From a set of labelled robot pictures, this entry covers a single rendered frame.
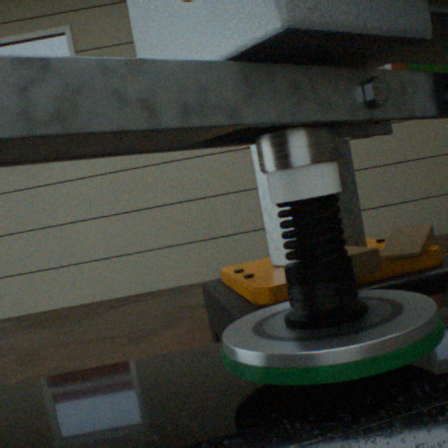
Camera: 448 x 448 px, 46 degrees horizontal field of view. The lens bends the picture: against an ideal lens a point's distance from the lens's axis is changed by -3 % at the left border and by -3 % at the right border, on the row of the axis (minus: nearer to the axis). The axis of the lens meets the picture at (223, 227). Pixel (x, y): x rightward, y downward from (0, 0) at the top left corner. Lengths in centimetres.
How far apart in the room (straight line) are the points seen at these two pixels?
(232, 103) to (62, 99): 13
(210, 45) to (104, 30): 645
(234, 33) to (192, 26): 6
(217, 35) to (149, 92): 11
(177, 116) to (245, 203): 618
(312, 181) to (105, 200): 614
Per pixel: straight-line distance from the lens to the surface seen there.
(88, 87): 35
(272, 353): 46
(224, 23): 45
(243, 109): 42
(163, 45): 53
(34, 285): 687
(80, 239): 667
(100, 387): 66
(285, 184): 50
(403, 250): 132
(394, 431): 50
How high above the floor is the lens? 100
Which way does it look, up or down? 4 degrees down
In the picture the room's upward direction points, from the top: 10 degrees counter-clockwise
